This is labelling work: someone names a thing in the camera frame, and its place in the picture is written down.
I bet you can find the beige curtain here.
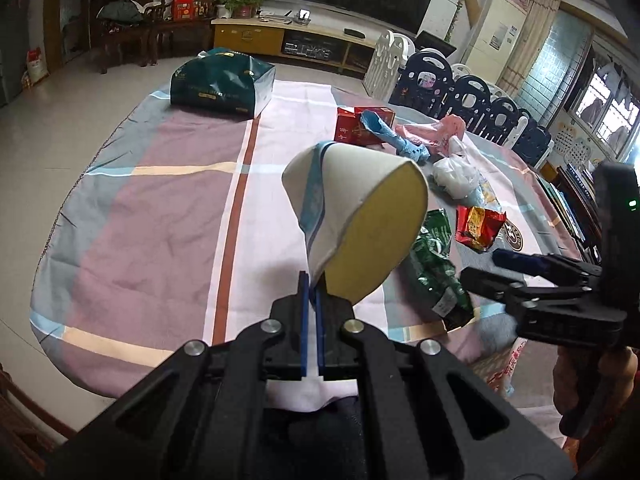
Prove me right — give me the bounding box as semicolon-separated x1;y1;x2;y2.
500;0;563;98

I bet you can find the dark clothes bundle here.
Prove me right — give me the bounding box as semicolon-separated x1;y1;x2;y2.
96;0;146;23

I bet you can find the dark green snack bag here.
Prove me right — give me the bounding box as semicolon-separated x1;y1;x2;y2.
402;209;475;331

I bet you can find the grey refrigerator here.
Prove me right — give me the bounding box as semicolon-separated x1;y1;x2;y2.
0;0;26;108

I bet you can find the white plastic bag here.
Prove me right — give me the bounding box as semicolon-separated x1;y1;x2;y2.
432;137;483;201

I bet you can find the person's right hand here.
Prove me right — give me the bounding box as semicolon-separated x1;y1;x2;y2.
552;347;640;411

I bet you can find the red and yellow snack bag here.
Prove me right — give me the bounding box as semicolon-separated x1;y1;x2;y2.
455;205;507;253

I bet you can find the dark green gift bag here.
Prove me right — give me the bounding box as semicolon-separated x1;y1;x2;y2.
170;48;277;118

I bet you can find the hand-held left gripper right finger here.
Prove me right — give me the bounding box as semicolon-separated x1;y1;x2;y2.
312;285;576;480

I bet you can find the red gift box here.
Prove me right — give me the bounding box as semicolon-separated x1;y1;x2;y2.
172;0;213;22

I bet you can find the row of picture books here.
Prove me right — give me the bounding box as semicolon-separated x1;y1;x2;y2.
537;162;601;261

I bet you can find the plaid tablecloth table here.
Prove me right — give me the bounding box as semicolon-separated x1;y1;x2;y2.
29;77;596;401

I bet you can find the green ivy vine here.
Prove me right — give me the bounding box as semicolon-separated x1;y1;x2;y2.
445;0;478;43

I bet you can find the pink plastic bag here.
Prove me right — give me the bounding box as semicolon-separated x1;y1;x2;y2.
395;114;468;158

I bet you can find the potted plant in red pot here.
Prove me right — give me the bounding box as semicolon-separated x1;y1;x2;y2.
232;0;263;20

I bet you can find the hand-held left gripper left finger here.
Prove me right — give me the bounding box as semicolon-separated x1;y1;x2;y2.
45;271;308;480

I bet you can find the black monitor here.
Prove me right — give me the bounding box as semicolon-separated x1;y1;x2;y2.
414;30;458;58

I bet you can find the blue and white wrapper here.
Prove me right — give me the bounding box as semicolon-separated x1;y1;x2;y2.
470;180;503;213

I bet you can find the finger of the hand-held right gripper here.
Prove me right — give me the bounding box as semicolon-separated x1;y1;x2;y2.
459;266;628;348
492;249;603;288

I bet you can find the white paper bowl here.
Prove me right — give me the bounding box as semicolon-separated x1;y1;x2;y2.
265;141;429;413

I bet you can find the barred window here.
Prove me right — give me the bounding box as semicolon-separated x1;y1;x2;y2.
575;55;640;146

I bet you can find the light blue wrapper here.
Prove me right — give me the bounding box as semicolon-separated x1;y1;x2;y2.
360;110;431;163

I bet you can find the wooden television cabinet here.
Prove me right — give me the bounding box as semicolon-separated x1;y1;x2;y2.
211;12;376;78

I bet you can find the red and white bag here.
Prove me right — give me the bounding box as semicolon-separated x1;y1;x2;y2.
26;47;50;83

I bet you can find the white standing air conditioner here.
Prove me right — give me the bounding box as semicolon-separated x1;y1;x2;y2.
462;0;528;83

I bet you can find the blue and white playpen fence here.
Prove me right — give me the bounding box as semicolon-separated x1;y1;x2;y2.
363;30;555;168

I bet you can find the black audio receiver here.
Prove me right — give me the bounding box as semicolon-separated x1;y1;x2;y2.
281;40;335;59

